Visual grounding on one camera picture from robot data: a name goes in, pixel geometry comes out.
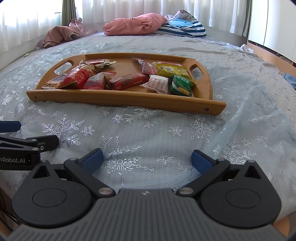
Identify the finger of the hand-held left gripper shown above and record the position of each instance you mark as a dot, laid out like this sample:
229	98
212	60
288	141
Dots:
48	141
10	126

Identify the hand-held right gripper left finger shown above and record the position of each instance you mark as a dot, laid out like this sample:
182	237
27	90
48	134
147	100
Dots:
92	160

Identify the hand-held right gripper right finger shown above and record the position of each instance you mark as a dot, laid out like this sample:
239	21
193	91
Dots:
201	161

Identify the peanut print snack packet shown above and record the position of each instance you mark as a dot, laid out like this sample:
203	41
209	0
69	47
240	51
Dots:
54	83

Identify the large red peanut packet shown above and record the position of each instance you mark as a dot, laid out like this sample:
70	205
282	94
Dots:
78	76

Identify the pink cake snack packet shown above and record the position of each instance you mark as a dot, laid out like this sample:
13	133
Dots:
94	81

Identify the green snack packet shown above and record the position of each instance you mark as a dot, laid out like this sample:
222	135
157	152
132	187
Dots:
181	87

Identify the red bar snack packet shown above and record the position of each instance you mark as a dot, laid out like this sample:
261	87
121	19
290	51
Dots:
129	81

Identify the white snack packet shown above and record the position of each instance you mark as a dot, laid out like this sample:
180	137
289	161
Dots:
157	83

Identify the light red snack packet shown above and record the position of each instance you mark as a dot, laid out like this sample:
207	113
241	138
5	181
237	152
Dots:
94	62

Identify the yellow snack packet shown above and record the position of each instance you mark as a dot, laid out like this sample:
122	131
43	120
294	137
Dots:
171	70

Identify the gold snack packet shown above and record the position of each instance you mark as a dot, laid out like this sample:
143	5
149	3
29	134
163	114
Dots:
107	64

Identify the wooden tray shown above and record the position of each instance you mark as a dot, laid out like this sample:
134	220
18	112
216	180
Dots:
124	67

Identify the slim red snack packet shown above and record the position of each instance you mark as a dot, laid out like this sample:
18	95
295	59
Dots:
166	63

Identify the long dark red snack packet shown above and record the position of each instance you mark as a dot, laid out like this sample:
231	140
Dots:
145	67

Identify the snowflake print bedspread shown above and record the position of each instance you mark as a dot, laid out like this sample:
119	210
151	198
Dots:
138	129

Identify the mauve crumpled cloth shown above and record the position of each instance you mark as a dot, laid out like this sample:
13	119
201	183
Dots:
60	33

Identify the blue cloth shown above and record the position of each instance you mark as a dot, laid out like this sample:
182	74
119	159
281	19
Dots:
291	80

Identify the white crumpled plastic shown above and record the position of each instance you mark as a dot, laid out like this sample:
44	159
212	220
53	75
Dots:
248	48

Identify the grey green drape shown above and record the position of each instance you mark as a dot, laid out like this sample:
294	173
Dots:
247	16
68	11

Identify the blue striped plush pillow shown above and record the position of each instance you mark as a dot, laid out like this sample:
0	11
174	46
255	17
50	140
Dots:
185	27

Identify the pink pillow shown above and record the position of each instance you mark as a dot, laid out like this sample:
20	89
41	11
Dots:
134	24

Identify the white sheer curtain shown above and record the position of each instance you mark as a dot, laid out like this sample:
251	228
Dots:
115	9

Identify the white wardrobe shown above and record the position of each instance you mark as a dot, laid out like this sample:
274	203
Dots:
272	23

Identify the wooden bed frame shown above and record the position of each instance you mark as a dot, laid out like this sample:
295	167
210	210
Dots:
268	52

